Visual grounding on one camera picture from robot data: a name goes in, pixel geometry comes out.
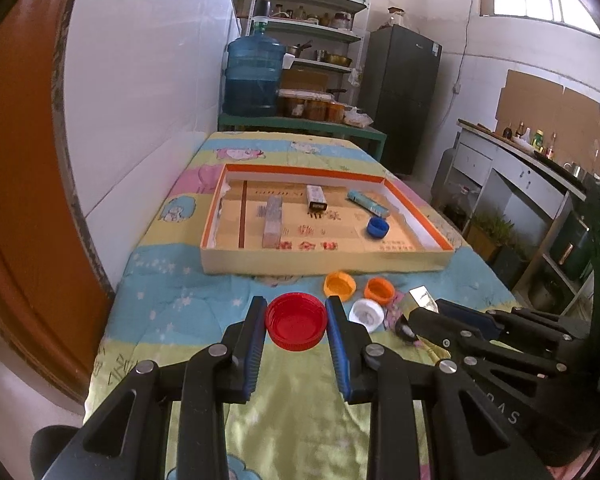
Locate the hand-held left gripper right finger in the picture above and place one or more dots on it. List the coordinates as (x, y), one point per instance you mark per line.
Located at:
(337, 350)

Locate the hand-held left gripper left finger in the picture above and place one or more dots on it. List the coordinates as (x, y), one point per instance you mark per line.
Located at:
(254, 350)

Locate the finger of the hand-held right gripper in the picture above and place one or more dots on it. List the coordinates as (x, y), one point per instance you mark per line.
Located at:
(460, 335)
(467, 312)

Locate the white bottle cap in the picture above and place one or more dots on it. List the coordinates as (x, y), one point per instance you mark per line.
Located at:
(366, 314)

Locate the gold lighter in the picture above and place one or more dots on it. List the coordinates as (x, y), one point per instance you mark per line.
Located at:
(422, 300)

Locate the red bottle cap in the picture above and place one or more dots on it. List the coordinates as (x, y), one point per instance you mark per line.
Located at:
(296, 321)

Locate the black bottle cap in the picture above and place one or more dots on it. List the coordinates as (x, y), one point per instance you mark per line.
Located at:
(404, 332)

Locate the light orange bottle cap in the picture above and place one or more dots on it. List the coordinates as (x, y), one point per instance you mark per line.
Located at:
(340, 284)

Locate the dark orange bottle cap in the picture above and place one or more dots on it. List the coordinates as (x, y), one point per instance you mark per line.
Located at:
(380, 290)

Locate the cardboard tray box orange rim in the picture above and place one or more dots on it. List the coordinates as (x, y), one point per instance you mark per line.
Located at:
(330, 235)

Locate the blue bottle cap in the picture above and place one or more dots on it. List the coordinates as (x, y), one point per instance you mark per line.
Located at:
(378, 227)

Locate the silver lighter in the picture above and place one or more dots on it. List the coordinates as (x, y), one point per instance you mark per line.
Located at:
(272, 222)

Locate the light blue lighter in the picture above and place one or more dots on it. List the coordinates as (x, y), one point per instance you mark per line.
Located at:
(367, 202)

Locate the white printed lighter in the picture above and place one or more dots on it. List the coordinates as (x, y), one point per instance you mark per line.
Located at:
(317, 199)

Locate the dark planter box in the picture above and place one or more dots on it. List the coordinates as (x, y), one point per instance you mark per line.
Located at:
(510, 262)

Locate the wooden planter box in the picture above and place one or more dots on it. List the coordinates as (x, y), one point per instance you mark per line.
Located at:
(482, 240)

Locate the metal pot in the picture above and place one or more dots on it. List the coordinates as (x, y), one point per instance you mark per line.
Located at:
(547, 292)

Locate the printed cartoon blanket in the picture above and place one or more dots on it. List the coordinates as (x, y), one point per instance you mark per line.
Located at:
(180, 300)

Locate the glass jug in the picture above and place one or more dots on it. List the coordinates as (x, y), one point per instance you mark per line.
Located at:
(460, 205)

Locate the green air fryer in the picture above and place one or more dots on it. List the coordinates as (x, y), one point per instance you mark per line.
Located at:
(575, 245)

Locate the grey kitchen counter cabinet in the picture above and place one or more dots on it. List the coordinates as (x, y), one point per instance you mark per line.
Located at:
(510, 185)

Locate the grey gas cylinder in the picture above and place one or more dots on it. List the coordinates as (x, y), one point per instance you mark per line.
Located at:
(444, 175)

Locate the metal cup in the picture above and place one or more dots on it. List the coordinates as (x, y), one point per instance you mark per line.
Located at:
(572, 169)

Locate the yellow green bottle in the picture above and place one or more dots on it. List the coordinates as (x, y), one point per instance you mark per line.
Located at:
(538, 141)

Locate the red sauce bottle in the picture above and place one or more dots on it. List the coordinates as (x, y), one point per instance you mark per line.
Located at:
(551, 145)

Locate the dark refrigerator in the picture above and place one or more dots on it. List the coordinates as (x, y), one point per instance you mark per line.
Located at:
(400, 100)

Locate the white plastic bag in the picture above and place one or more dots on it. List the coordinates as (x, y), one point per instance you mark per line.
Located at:
(357, 117)

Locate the green table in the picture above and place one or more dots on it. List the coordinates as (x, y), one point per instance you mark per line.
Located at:
(300, 125)

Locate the row of orange food jars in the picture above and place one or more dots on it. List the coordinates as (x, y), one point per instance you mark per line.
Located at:
(312, 107)

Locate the blue water jug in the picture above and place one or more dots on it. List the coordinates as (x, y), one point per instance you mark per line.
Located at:
(252, 75)

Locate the brown door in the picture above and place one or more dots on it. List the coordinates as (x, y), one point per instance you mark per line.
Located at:
(25, 185)

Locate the glass jar with lid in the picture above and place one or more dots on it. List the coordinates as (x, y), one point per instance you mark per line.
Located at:
(396, 14)

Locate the white metal shelf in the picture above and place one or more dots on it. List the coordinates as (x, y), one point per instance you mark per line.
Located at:
(310, 35)

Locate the water jug pump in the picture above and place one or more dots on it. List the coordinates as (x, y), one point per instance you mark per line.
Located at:
(260, 20)

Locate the brown cardboard wall sheet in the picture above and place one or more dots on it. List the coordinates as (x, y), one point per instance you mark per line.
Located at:
(545, 105)

